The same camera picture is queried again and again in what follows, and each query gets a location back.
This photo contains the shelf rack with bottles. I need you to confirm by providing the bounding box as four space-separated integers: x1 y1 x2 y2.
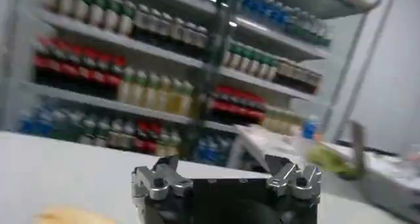
0 0 333 167

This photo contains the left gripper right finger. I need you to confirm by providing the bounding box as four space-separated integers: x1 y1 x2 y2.
264 154 323 202

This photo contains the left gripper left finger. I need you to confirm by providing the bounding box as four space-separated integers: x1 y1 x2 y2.
131 155 194 202

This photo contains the clear water bottle blue label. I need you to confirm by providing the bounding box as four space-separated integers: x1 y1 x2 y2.
297 114 321 160

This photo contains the beige shirt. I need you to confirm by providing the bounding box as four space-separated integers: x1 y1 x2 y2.
32 206 117 224

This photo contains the green cloth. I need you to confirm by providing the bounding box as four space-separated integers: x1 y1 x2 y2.
307 143 359 177

